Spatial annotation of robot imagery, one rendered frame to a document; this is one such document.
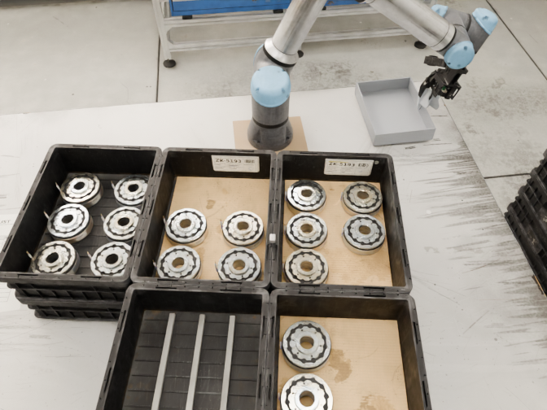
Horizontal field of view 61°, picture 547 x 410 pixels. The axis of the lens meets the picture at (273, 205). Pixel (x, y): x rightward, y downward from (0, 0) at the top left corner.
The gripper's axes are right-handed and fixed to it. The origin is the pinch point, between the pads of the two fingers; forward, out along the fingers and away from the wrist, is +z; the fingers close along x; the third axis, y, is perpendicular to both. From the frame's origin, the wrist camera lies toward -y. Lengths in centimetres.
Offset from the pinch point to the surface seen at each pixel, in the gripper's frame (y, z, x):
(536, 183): 21, 13, 52
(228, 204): 37, 13, -70
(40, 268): 50, 23, -114
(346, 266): 61, 6, -46
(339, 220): 47, 5, -44
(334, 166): 34, -1, -44
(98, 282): 59, 13, -102
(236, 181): 29, 12, -67
